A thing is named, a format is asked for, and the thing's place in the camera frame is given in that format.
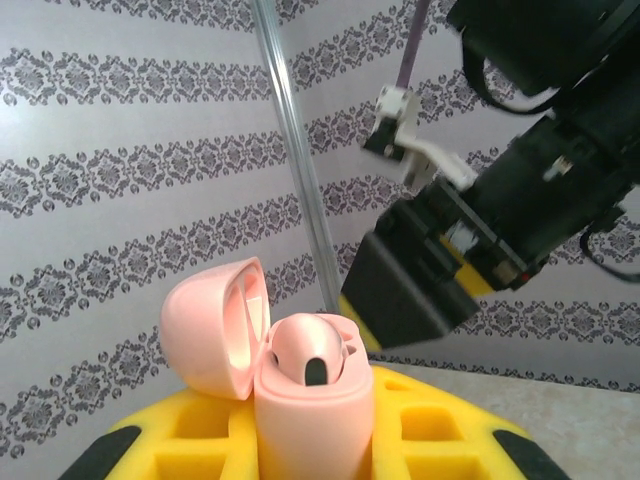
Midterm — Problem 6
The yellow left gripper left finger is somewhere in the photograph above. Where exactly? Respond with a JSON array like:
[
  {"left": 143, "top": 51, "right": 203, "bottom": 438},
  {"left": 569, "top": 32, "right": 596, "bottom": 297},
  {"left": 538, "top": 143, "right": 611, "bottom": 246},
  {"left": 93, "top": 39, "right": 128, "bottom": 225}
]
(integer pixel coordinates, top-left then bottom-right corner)
[{"left": 59, "top": 385, "right": 259, "bottom": 480}]

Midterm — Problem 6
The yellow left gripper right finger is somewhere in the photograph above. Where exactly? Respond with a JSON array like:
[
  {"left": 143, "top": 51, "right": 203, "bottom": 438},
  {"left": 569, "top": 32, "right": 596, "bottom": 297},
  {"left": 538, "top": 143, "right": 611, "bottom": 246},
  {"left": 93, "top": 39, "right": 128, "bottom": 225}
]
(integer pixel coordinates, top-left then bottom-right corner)
[{"left": 369, "top": 366, "right": 574, "bottom": 480}]

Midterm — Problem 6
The pink wireless earbud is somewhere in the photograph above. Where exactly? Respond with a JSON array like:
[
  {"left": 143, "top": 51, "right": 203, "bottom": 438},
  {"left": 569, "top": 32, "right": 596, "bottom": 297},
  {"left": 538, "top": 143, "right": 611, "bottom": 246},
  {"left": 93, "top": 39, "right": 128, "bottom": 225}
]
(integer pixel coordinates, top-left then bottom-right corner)
[{"left": 272, "top": 313, "right": 351, "bottom": 387}]

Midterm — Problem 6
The pink earbud charging case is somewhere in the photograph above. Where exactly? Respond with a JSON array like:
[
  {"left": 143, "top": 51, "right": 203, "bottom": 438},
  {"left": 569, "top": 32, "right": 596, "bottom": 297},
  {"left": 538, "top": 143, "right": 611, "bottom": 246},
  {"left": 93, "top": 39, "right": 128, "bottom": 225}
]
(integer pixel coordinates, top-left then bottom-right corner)
[{"left": 159, "top": 257, "right": 375, "bottom": 480}]

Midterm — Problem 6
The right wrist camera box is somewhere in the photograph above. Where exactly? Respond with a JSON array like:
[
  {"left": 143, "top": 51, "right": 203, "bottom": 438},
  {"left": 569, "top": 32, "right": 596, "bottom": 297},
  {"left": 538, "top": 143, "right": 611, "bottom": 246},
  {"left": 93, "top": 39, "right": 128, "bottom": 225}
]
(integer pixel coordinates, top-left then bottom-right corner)
[{"left": 362, "top": 84, "right": 476, "bottom": 191}]

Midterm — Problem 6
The aluminium corner frame post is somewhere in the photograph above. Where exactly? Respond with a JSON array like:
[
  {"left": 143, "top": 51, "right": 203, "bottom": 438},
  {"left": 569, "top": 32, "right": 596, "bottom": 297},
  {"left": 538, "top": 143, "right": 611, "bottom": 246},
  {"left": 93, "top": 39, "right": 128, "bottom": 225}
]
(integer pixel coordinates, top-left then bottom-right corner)
[{"left": 248, "top": 0, "right": 346, "bottom": 314}]

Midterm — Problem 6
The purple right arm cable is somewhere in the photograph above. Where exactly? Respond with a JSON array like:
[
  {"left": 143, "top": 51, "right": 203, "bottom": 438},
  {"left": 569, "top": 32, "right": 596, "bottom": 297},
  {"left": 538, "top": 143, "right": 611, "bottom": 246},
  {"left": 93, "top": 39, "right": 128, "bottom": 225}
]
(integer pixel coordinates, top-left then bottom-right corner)
[{"left": 397, "top": 0, "right": 431, "bottom": 91}]

